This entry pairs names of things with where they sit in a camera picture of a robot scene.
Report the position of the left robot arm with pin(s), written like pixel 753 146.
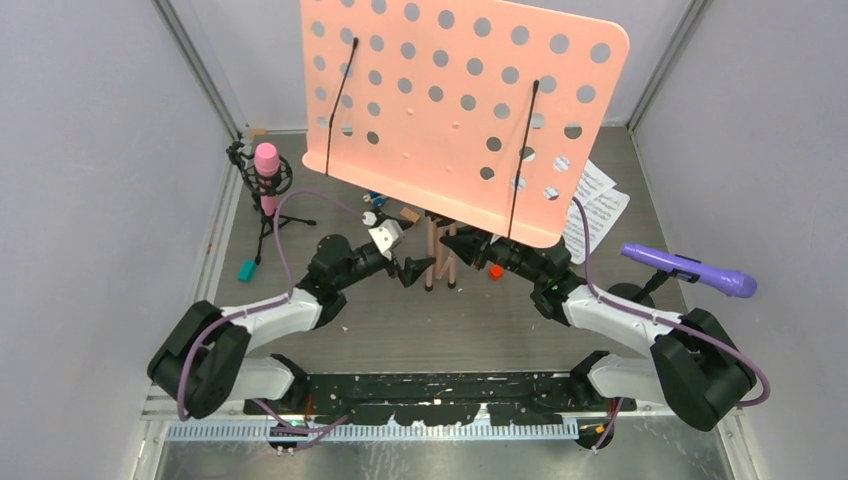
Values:
pixel 205 362

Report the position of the teal block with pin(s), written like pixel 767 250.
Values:
pixel 247 271

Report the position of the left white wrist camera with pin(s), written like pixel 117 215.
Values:
pixel 384 231

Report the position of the blue white toy car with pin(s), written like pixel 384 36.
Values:
pixel 375 199

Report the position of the pink microphone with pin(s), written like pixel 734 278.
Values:
pixel 267 175

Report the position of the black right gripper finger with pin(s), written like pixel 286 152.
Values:
pixel 469 236
pixel 469 250

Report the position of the small wooden block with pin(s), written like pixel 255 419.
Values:
pixel 410 215

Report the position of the slotted cable duct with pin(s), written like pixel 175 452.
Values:
pixel 481 429

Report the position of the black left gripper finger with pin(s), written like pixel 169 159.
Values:
pixel 413 269
pixel 405 228

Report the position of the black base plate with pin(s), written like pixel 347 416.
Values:
pixel 441 399

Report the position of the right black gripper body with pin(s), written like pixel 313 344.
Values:
pixel 501 251

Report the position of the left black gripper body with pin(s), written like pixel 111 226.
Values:
pixel 390 265

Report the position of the pink music stand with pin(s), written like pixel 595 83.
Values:
pixel 482 111

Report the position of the purple microphone on round base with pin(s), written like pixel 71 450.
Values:
pixel 732 283

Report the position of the sheet music page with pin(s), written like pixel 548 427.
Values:
pixel 593 183
pixel 601 215

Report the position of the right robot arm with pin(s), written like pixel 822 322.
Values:
pixel 687 361

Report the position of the small red cube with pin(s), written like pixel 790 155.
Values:
pixel 496 272

